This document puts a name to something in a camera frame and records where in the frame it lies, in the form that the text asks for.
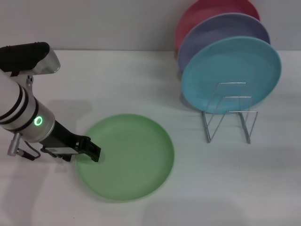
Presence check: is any green plate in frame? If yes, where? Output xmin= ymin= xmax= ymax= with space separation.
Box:
xmin=75 ymin=113 xmax=175 ymax=202

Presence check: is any purple plate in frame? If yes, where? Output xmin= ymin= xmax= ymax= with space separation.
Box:
xmin=177 ymin=13 xmax=271 ymax=71

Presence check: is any left arm cable with plug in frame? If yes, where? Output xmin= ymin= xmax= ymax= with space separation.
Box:
xmin=7 ymin=132 xmax=42 ymax=161

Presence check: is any left wrist camera housing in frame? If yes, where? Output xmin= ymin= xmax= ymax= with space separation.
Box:
xmin=0 ymin=42 xmax=61 ymax=77

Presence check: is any metal wire plate rack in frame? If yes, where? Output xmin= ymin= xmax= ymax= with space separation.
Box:
xmin=201 ymin=81 xmax=259 ymax=144

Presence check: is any light blue plate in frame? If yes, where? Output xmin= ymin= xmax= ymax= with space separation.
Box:
xmin=181 ymin=36 xmax=282 ymax=115

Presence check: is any red plate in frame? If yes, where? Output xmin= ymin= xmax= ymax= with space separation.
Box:
xmin=174 ymin=0 xmax=261 ymax=51

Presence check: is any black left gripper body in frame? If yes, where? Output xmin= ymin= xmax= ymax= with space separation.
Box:
xmin=41 ymin=120 xmax=83 ymax=163

